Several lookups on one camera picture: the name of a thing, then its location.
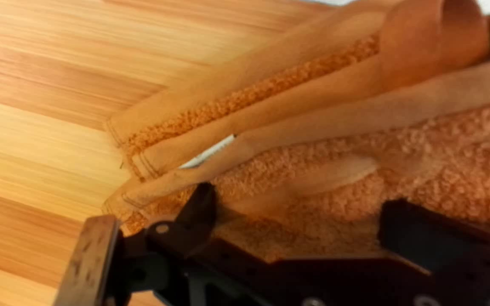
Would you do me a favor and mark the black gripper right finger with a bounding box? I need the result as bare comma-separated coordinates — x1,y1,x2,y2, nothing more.
377,198,490,266

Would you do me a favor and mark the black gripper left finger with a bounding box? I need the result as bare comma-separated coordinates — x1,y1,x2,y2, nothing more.
176,183,217,238

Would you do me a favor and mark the orange towel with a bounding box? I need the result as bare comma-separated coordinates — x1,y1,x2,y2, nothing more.
103,0,490,258

